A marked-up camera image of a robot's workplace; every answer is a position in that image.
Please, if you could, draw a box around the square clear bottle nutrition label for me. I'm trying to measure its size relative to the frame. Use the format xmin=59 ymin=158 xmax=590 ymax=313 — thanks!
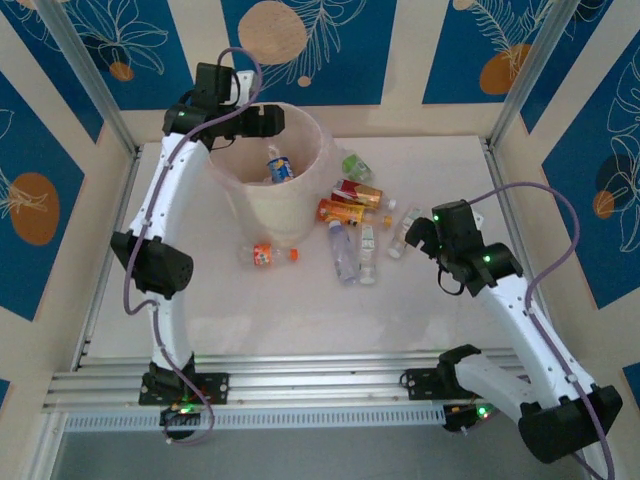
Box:
xmin=387 ymin=207 xmax=424 ymax=260

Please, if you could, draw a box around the blue yellow label bottle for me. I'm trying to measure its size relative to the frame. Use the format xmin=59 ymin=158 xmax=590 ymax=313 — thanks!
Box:
xmin=263 ymin=144 xmax=297 ymax=185

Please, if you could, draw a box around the slim clear bottle white label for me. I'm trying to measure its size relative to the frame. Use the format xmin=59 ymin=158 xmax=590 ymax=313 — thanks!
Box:
xmin=357 ymin=223 xmax=380 ymax=287

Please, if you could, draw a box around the red gold tea bottle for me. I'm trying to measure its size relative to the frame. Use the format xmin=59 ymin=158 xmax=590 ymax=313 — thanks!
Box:
xmin=330 ymin=178 xmax=399 ymax=211

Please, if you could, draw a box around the yellow cap orange label bottle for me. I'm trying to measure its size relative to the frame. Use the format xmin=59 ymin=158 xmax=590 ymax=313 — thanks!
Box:
xmin=315 ymin=198 xmax=394 ymax=230

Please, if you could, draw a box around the ribbed clear water bottle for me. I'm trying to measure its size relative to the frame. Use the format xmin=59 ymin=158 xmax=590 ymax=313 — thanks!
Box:
xmin=327 ymin=221 xmax=359 ymax=286

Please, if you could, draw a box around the clear bottle green label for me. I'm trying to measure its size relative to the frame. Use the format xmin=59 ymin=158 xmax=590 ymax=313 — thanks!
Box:
xmin=341 ymin=149 xmax=375 ymax=184

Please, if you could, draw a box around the orange soda bottle orange cap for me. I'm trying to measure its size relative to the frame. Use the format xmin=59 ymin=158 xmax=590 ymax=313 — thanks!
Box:
xmin=238 ymin=242 xmax=301 ymax=269

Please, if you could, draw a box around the white plastic bin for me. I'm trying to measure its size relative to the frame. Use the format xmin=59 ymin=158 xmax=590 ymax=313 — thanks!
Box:
xmin=202 ymin=102 xmax=341 ymax=251

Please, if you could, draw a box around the right wrist black cable loop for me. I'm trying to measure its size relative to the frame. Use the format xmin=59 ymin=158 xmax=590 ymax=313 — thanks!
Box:
xmin=435 ymin=267 xmax=465 ymax=297

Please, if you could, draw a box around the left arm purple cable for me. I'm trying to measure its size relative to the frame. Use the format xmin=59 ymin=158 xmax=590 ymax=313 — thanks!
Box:
xmin=122 ymin=47 xmax=264 ymax=446

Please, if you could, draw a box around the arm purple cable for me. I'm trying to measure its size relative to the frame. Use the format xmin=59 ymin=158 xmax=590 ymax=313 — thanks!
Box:
xmin=122 ymin=47 xmax=264 ymax=446
xmin=467 ymin=182 xmax=616 ymax=480

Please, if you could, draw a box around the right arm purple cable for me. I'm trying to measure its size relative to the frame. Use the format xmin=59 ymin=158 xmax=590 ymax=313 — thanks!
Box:
xmin=467 ymin=182 xmax=616 ymax=480

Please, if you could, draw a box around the aluminium upright post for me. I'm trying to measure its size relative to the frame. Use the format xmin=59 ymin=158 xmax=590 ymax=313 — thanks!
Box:
xmin=34 ymin=0 xmax=141 ymax=157
xmin=489 ymin=0 xmax=601 ymax=151

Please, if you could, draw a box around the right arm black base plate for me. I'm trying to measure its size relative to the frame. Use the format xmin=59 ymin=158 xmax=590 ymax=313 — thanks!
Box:
xmin=402 ymin=367 xmax=454 ymax=401

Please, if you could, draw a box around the aluminium cross rail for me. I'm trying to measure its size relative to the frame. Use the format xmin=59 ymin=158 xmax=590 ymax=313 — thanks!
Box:
xmin=42 ymin=352 xmax=596 ymax=414

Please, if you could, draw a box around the slotted white cable duct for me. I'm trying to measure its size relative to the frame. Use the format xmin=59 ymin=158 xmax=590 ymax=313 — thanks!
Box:
xmin=62 ymin=404 xmax=446 ymax=432

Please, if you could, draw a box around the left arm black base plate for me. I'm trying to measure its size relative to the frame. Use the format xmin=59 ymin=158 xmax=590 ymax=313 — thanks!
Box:
xmin=138 ymin=372 xmax=230 ymax=406

